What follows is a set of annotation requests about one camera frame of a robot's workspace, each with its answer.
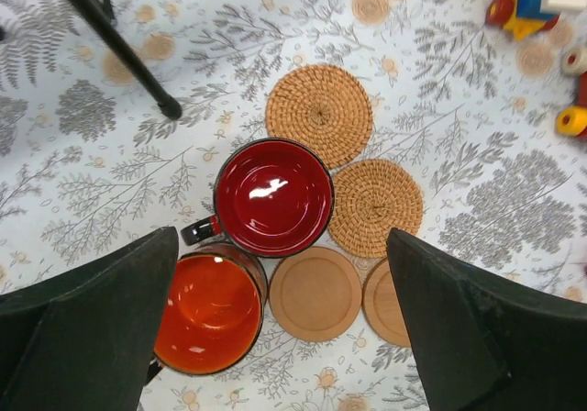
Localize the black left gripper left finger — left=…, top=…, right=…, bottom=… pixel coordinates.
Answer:
left=1, top=228, right=179, bottom=410

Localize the black music stand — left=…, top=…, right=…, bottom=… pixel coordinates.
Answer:
left=66, top=0, right=183, bottom=120

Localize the toy car with yellow block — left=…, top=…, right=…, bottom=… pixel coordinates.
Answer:
left=485, top=0, right=586, bottom=40

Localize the red cup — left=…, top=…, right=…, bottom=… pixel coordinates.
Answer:
left=180, top=138, right=335, bottom=258

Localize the light wooden coaster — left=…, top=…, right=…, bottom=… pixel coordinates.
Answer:
left=269, top=247, right=362, bottom=342
left=362, top=259, right=411, bottom=348

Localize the woven rattan coaster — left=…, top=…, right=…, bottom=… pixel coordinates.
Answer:
left=328, top=159, right=424, bottom=259
left=265, top=64, right=374, bottom=170

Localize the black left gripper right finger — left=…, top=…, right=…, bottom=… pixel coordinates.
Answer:
left=387, top=228, right=586, bottom=410

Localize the blue green purple block toy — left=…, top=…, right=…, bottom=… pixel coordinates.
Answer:
left=556, top=46, right=587, bottom=139

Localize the orange cup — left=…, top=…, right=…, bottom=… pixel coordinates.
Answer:
left=154, top=242, right=269, bottom=375

